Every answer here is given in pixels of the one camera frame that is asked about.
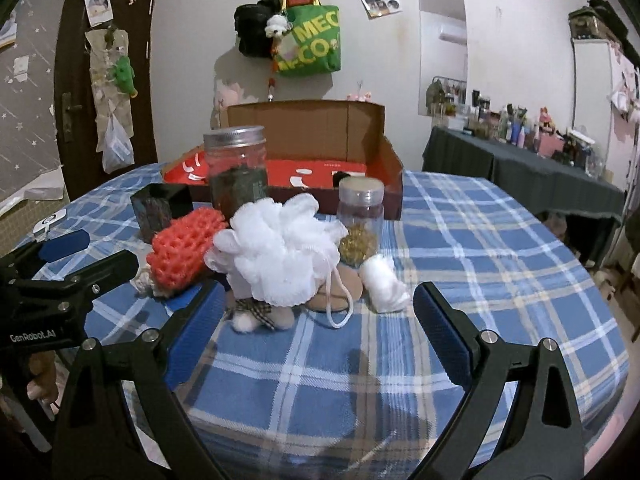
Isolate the glass jar with metal lid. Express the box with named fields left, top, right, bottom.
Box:
left=204, top=126, right=268, bottom=220

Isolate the green tote bag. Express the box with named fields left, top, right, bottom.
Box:
left=273, top=4, right=342, bottom=77

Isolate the white mesh bath pouf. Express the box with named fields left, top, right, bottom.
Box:
left=204, top=193, right=355, bottom=330

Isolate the plastic bag on door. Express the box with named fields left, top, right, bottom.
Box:
left=102, top=115, right=134, bottom=174

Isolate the dark green side table cloth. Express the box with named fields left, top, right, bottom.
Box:
left=422, top=127, right=625, bottom=223

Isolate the dark brown door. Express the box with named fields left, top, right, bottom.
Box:
left=54, top=0, right=157, bottom=200

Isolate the white cotton pad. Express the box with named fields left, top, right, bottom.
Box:
left=358, top=254, right=411, bottom=314

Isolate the small jar with beige lid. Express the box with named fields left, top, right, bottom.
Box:
left=336, top=177, right=385, bottom=268

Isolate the pink plush toy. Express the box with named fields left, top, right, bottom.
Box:
left=346, top=92, right=372, bottom=102

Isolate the cosmetic bottles cluster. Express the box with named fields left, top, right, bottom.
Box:
left=425, top=76, right=603, bottom=177

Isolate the black hanging bag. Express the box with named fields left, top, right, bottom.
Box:
left=233, top=0, right=281, bottom=58

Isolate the green plush on door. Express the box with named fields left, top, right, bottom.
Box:
left=111, top=55, right=138, bottom=99

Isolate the beige round powder puff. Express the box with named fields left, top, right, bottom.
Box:
left=306, top=263, right=363, bottom=312

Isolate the red foam net sleeve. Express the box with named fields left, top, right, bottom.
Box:
left=146, top=207, right=228, bottom=292

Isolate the cream fuzzy scrunchie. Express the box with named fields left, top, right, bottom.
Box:
left=130, top=264, right=167, bottom=297

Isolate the black square cup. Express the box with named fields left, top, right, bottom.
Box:
left=130, top=183, right=193, bottom=244

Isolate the white fluffy plush toy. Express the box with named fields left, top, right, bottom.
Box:
left=227, top=274, right=295, bottom=334

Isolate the red Miniso paper bag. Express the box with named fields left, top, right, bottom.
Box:
left=160, top=146, right=367, bottom=188

